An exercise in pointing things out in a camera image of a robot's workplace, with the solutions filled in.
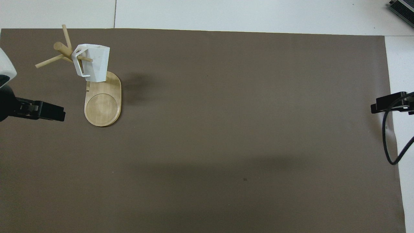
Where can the wooden cup rack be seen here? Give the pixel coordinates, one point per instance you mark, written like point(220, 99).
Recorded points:
point(103, 106)

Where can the grey device box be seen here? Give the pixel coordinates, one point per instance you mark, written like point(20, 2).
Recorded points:
point(404, 9)

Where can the white angular cup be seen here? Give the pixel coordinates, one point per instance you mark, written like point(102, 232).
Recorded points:
point(97, 63)

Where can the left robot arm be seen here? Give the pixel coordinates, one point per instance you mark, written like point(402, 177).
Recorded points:
point(5, 66)

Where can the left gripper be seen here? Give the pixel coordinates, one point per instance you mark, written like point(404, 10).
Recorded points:
point(6, 103)

